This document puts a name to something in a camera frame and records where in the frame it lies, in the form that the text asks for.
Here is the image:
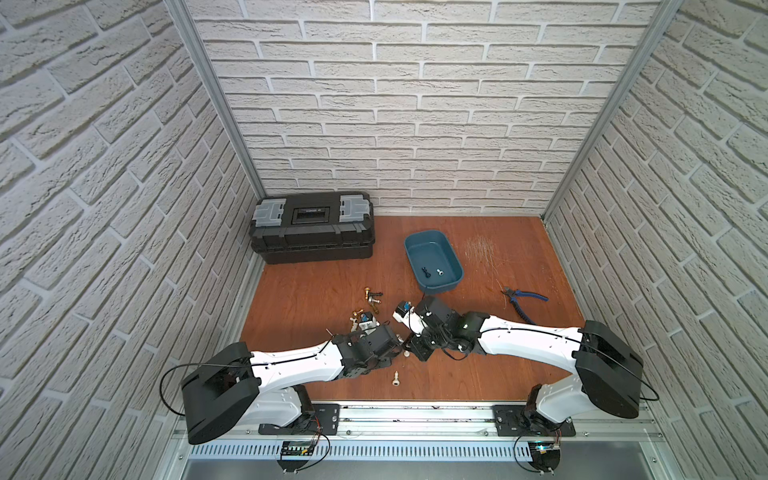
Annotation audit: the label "teal plastic storage bin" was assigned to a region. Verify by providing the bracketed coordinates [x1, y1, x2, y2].
[404, 230, 464, 295]

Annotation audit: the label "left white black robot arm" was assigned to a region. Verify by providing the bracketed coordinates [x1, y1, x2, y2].
[180, 325, 404, 445]

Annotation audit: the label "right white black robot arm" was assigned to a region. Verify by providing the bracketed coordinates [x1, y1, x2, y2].
[393, 296, 643, 434]

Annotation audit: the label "left controller board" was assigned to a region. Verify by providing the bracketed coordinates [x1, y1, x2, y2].
[277, 440, 317, 473]

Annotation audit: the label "controller board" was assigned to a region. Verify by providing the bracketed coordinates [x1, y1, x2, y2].
[529, 443, 561, 474]
[277, 440, 317, 473]

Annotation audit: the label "black toolbox grey latches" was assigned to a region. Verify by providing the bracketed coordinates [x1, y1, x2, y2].
[249, 191, 375, 265]

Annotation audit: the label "right controller board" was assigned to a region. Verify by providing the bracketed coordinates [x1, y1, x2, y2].
[529, 443, 561, 474]

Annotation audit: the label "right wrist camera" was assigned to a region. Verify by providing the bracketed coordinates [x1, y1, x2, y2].
[393, 301, 412, 330]

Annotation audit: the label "aluminium front rail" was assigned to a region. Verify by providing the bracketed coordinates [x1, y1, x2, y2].
[173, 399, 664, 445]

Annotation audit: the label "blue handled pliers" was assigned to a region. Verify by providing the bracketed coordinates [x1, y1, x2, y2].
[501, 287, 549, 326]

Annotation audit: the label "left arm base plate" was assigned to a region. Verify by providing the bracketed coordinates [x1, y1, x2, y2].
[258, 403, 340, 436]

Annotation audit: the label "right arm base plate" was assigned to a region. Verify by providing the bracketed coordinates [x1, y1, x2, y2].
[491, 404, 576, 437]

